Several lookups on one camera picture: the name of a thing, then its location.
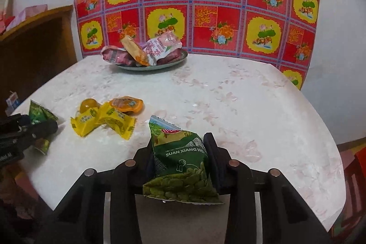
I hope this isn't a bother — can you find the pink box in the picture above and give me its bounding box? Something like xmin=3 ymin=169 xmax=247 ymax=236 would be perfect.
xmin=6 ymin=4 xmax=48 ymax=30

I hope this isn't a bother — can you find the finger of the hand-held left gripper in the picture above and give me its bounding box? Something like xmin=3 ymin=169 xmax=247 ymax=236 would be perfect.
xmin=20 ymin=120 xmax=58 ymax=147
xmin=0 ymin=115 xmax=31 ymax=134

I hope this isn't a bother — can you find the pink snack packet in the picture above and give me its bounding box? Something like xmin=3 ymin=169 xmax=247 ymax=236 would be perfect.
xmin=142 ymin=32 xmax=183 ymax=66

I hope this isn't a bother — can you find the red floral printed wall cloth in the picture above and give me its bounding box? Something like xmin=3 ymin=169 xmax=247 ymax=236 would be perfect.
xmin=74 ymin=0 xmax=321 ymax=90

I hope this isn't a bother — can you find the blue patterned plate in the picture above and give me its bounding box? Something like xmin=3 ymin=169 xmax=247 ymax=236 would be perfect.
xmin=110 ymin=50 xmax=188 ymax=71

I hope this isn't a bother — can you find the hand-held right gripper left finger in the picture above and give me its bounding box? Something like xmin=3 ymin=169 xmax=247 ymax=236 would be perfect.
xmin=36 ymin=146 xmax=156 ymax=244

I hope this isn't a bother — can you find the orange snack packet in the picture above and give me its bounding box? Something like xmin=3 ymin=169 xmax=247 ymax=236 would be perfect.
xmin=120 ymin=35 xmax=151 ymax=67

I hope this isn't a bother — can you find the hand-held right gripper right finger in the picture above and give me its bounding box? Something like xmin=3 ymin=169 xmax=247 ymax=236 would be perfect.
xmin=203 ymin=132 xmax=334 ymax=244

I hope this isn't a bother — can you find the red chair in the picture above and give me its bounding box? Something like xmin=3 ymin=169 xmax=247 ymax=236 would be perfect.
xmin=332 ymin=144 xmax=366 ymax=244

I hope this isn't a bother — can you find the orange jelly cup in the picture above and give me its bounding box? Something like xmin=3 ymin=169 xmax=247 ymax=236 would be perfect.
xmin=79 ymin=98 xmax=101 ymax=114
xmin=109 ymin=96 xmax=143 ymax=116

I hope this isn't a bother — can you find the small blue white carton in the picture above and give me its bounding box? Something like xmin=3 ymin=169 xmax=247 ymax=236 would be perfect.
xmin=6 ymin=91 xmax=20 ymax=107

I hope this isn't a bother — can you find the green pea snack packet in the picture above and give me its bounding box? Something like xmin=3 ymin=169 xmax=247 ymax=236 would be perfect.
xmin=28 ymin=99 xmax=58 ymax=155
xmin=142 ymin=115 xmax=226 ymax=204

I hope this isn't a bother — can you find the brown wooden cabinet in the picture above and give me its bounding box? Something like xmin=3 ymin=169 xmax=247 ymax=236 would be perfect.
xmin=0 ymin=5 xmax=78 ymax=116

